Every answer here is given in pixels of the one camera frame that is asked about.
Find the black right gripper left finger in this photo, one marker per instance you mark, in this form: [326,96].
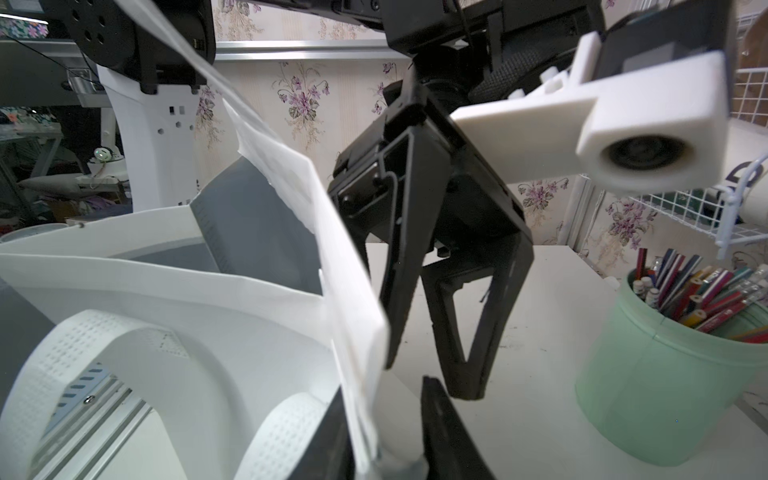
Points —
[329,454]

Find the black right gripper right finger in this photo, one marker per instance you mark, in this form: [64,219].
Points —
[448,447]

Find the green pencil cup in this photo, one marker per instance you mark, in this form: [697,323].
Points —
[657,389]

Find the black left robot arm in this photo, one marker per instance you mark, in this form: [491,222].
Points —
[497,93]

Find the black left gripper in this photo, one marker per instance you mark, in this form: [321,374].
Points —
[413,181]

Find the white wire wall basket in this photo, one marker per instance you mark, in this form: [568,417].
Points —
[733,211]

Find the white insulated delivery bag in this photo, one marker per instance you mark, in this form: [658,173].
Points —
[223,314]

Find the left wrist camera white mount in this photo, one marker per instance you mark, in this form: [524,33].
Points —
[572,122]

